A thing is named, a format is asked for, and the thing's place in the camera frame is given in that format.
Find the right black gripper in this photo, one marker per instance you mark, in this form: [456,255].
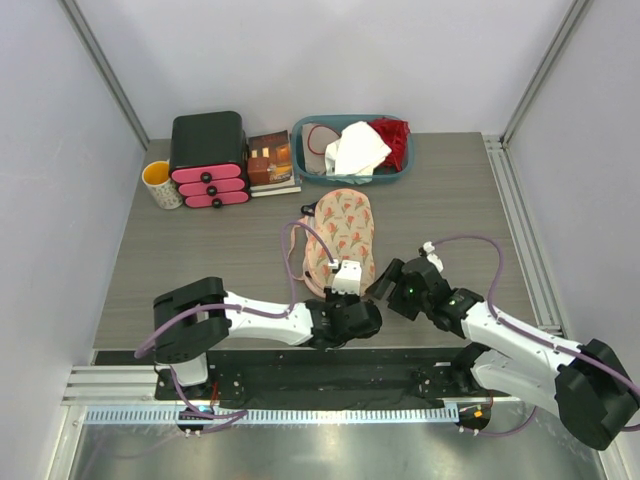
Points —
[393,273]

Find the navy blue bra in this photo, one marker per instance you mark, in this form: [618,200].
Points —
[308,210]

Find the yellow inside patterned mug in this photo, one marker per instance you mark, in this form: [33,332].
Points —
[156,178]

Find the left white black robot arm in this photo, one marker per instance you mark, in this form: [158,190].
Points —
[192,319]

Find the red garment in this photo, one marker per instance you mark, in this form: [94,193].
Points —
[394,133]

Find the white cloth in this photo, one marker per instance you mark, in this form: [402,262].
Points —
[357,152]

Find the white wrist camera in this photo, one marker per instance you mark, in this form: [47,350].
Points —
[346,280]
[428,251]

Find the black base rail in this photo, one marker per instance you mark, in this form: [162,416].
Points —
[335,380]

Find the white slotted cable duct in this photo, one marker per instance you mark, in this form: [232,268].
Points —
[169,414]

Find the stack of books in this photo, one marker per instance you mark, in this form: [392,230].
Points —
[270,164]

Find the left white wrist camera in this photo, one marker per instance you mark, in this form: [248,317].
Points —
[346,280]

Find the black pink drawer organizer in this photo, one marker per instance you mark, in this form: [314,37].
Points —
[208,159]

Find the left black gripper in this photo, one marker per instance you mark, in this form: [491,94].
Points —
[331,296]

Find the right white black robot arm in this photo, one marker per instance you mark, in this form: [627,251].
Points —
[584,385]

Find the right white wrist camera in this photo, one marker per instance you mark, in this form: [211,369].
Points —
[428,251]

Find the grey cloth with red loop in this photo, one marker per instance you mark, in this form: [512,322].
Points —
[315,139]

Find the pink mesh laundry bag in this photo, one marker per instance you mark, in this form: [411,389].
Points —
[342,229]

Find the teal plastic basket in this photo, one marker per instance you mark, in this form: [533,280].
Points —
[381,175]

